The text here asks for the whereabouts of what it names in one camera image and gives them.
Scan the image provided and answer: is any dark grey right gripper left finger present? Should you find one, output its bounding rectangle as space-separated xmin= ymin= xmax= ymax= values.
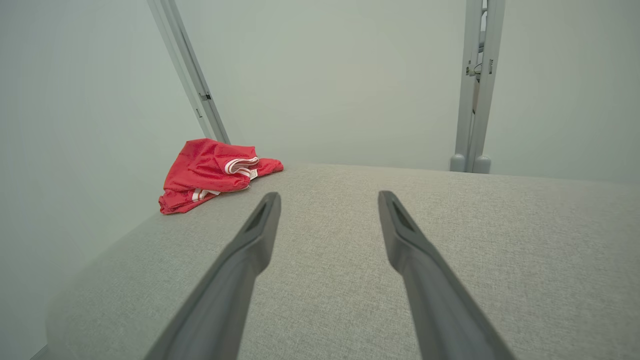
xmin=144 ymin=192 xmax=282 ymax=360

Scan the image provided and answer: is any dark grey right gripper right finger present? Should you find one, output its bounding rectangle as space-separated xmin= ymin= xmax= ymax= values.
xmin=377 ymin=190 xmax=516 ymax=360

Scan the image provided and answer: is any red shirt with white sleeves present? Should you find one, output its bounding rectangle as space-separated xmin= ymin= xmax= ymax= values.
xmin=158 ymin=138 xmax=284 ymax=215

